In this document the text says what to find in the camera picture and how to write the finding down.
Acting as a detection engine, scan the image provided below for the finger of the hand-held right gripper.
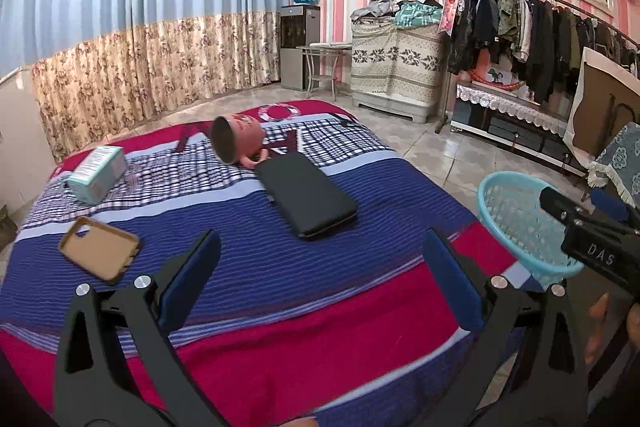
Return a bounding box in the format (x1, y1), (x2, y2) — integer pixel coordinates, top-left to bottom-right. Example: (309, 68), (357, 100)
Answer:
(590, 188), (630, 223)
(539, 187), (590, 229)

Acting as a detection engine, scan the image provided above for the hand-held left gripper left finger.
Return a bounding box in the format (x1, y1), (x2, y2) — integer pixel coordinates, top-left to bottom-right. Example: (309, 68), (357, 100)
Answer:
(52, 229), (222, 427)

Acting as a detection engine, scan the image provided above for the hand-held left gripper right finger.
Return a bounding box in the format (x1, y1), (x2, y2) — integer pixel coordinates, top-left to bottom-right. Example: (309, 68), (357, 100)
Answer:
(422, 227), (591, 427)

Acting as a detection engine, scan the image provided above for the light blue plastic basket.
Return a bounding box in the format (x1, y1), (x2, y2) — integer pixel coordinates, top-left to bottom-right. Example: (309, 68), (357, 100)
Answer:
(477, 171), (586, 290)

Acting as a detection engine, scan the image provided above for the person's right forearm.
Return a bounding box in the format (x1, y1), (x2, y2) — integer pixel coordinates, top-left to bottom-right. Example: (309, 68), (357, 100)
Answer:
(587, 307), (640, 427)

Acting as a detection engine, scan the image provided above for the person's right hand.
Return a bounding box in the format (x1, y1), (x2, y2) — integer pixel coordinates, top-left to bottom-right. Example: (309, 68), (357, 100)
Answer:
(584, 292), (612, 364)

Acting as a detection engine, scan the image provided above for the blue floral fringed cloth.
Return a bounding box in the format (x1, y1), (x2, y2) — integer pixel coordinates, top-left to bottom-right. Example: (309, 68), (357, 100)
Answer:
(587, 122), (640, 208)

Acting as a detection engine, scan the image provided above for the low dark media cabinet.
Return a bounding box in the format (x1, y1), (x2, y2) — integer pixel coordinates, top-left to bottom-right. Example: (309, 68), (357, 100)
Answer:
(450, 82), (588, 172)

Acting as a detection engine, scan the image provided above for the brown phone case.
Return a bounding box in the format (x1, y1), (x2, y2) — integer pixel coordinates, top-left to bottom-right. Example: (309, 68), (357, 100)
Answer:
(58, 216), (141, 285)

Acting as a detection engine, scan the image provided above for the white lace cloth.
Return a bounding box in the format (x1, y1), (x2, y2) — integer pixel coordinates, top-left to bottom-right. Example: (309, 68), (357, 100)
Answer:
(456, 82), (571, 138)

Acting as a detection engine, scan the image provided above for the striped red blue blanket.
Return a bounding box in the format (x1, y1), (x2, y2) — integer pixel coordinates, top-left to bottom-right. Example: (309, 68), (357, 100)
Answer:
(0, 99), (546, 427)

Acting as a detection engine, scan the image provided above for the black flat case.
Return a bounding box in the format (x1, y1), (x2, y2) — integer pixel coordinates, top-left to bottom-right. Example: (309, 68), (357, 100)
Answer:
(256, 152), (360, 240)

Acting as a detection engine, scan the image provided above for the red pink toy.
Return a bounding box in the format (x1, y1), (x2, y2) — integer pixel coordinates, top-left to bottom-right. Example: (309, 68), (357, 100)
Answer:
(470, 66), (523, 92)

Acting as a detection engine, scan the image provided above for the teal white box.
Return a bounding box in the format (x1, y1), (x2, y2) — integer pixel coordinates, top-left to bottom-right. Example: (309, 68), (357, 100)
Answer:
(66, 145), (127, 204)

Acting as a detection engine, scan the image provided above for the pink piggy bank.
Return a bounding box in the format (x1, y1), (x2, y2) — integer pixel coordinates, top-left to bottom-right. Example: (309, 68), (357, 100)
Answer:
(210, 114), (273, 166)

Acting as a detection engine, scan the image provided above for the row of dark hanging clothes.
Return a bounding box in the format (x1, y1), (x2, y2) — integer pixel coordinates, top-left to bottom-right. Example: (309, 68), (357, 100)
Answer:
(446, 0), (640, 105)

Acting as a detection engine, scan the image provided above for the patterned beige cover cloth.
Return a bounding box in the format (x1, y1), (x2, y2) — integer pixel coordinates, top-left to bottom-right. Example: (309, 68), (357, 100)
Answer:
(350, 22), (446, 105)

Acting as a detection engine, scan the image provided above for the white side cabinet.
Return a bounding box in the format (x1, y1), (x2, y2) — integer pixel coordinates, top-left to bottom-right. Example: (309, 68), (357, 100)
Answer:
(0, 67), (56, 228)

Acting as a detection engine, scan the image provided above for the pink hanging bag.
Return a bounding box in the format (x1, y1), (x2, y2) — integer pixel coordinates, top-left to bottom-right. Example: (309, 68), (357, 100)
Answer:
(437, 0), (463, 34)

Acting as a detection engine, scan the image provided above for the teal patterned cloth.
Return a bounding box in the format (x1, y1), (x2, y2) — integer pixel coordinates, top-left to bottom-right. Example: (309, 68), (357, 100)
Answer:
(395, 0), (443, 28)

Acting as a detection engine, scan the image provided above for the grey water dispenser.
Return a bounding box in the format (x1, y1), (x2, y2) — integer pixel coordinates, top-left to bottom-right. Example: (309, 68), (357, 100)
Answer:
(279, 4), (321, 90)

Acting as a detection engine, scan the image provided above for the small metal side table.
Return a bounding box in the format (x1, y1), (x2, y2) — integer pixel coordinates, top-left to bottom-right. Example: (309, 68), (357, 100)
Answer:
(296, 43), (353, 100)

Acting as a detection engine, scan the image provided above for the pile of grey clothes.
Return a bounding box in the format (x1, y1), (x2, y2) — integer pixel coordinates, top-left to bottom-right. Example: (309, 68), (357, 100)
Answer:
(351, 0), (408, 25)

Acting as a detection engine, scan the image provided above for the blue floral curtain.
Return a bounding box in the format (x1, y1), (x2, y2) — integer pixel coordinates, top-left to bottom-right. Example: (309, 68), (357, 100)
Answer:
(0, 0), (291, 158)

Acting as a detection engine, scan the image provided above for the brown board with white frame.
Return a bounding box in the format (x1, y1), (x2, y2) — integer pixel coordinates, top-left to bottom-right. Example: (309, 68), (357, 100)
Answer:
(565, 47), (640, 162)

